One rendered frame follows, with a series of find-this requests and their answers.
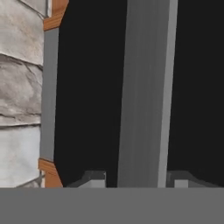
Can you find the wooden cupboard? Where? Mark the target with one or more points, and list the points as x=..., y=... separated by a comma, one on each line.
x=56, y=14
x=49, y=172

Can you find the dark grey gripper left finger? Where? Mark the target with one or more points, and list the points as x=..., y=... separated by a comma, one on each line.
x=94, y=179

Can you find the black dishwasher door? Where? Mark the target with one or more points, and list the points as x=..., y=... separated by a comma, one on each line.
x=87, y=87

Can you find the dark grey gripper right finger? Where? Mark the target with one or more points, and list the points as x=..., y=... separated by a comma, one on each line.
x=182, y=180

